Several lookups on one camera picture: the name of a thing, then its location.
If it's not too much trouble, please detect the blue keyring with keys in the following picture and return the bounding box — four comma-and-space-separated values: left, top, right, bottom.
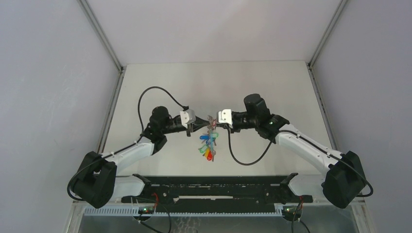
198, 116, 219, 162

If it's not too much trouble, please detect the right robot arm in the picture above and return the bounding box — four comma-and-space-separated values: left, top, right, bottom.
219, 94, 374, 209

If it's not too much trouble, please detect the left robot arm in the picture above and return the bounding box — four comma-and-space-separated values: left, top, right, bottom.
67, 106, 209, 209

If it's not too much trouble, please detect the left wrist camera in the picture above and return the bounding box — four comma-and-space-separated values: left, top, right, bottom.
180, 109, 196, 129

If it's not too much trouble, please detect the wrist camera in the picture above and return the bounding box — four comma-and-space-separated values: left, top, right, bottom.
180, 109, 196, 129
217, 109, 233, 128

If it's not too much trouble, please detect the left camera cable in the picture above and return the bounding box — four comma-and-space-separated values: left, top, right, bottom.
137, 86, 189, 134

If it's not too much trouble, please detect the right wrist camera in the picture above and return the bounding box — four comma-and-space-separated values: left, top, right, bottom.
217, 109, 233, 128

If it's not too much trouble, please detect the black mounting base rail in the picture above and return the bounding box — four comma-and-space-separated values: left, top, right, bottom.
103, 175, 332, 213

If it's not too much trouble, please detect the white slotted cable duct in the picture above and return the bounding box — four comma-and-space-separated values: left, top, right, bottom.
83, 206, 283, 217

